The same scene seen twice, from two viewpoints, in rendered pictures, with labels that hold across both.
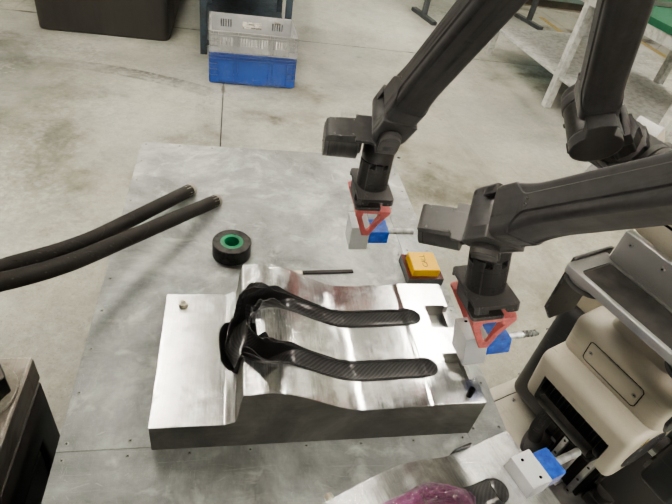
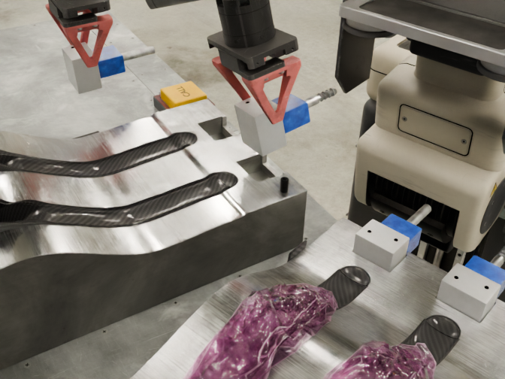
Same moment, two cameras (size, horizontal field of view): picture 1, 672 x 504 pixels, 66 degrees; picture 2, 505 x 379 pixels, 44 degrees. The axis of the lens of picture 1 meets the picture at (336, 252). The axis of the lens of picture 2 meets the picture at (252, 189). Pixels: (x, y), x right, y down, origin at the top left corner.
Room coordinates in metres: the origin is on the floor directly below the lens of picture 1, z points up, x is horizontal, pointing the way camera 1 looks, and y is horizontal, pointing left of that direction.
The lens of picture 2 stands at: (-0.07, -0.04, 1.35)
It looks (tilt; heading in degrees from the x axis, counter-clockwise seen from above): 37 degrees down; 343
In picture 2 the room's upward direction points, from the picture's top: 1 degrees clockwise
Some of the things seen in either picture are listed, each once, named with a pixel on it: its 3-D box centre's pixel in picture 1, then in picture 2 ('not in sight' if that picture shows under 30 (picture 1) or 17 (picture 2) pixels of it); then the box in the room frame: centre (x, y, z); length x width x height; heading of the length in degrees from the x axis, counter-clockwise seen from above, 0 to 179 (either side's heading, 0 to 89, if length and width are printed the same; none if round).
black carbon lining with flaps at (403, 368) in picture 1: (330, 332); (84, 178); (0.55, -0.02, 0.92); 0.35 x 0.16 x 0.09; 105
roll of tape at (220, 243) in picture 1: (231, 247); not in sight; (0.81, 0.22, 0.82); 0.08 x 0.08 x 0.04
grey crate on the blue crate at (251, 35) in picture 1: (253, 35); not in sight; (3.64, 0.87, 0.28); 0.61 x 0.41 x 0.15; 105
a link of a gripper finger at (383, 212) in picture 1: (367, 211); (84, 31); (0.79, -0.04, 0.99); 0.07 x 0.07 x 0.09; 14
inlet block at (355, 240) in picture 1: (381, 231); (113, 59); (0.81, -0.08, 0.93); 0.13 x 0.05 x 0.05; 104
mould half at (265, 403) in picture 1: (316, 347); (74, 210); (0.55, 0.00, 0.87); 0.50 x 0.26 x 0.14; 105
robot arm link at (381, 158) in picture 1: (376, 144); not in sight; (0.80, -0.03, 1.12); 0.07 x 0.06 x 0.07; 99
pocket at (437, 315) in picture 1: (437, 323); (220, 139); (0.66, -0.21, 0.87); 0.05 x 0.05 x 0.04; 15
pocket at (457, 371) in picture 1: (455, 372); (261, 178); (0.55, -0.23, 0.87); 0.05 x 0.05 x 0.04; 15
